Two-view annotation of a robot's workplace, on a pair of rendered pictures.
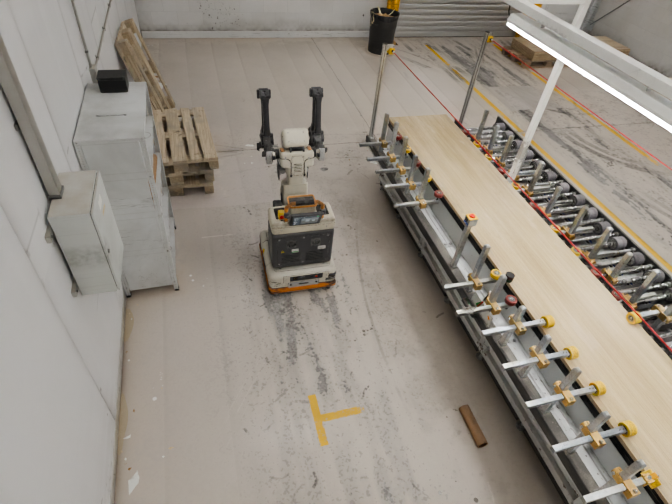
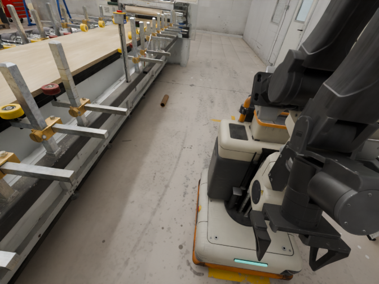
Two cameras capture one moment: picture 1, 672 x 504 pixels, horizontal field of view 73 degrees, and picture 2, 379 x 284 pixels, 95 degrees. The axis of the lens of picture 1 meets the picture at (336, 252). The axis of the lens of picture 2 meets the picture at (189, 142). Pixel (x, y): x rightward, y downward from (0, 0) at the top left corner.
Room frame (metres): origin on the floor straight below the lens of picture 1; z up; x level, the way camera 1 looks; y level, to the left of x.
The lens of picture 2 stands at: (3.88, 0.21, 1.35)
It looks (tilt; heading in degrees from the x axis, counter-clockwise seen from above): 39 degrees down; 201
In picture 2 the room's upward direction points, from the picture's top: 7 degrees clockwise
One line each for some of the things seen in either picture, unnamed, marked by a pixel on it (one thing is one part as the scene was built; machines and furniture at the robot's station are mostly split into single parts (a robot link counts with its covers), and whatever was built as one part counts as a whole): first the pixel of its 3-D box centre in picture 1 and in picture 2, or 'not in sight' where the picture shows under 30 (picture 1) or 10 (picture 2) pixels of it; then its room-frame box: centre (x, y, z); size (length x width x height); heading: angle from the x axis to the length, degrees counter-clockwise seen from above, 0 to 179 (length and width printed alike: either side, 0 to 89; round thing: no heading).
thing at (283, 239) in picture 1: (300, 229); (256, 166); (3.00, 0.34, 0.59); 0.55 x 0.34 x 0.83; 110
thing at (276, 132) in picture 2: (301, 205); (274, 127); (2.98, 0.33, 0.87); 0.23 x 0.15 x 0.11; 110
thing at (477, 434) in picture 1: (473, 425); (164, 100); (1.66, -1.17, 0.04); 0.30 x 0.08 x 0.08; 21
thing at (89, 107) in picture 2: (416, 203); (90, 107); (3.29, -0.66, 0.81); 0.43 x 0.03 x 0.04; 111
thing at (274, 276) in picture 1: (296, 257); (239, 214); (3.09, 0.37, 0.16); 0.67 x 0.64 x 0.25; 20
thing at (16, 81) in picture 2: (410, 177); (38, 121); (3.58, -0.60, 0.88); 0.04 x 0.04 x 0.48; 21
